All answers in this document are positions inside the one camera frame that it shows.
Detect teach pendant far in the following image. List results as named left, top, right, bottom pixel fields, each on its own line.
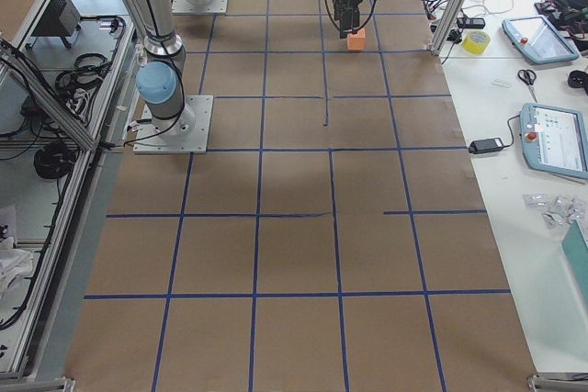
left=502, top=16, right=580, bottom=64

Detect orange foam block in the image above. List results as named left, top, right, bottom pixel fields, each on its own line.
left=346, top=28, right=367, bottom=52

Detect yellow tape roll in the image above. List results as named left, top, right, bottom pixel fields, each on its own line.
left=462, top=29, right=491, bottom=55

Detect black power adapter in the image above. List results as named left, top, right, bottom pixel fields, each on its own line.
left=468, top=137, right=505, bottom=154

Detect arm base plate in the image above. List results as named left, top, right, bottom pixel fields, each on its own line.
left=172, top=0, right=229, bottom=16
left=132, top=95, right=213, bottom=154

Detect black scissors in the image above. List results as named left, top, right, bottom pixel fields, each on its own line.
left=517, top=69, right=537, bottom=103

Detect teach pendant near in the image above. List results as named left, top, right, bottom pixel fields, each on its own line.
left=519, top=103, right=587, bottom=180

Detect teach pendant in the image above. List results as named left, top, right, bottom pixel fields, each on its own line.
left=519, top=103, right=587, bottom=180
left=502, top=16, right=580, bottom=64

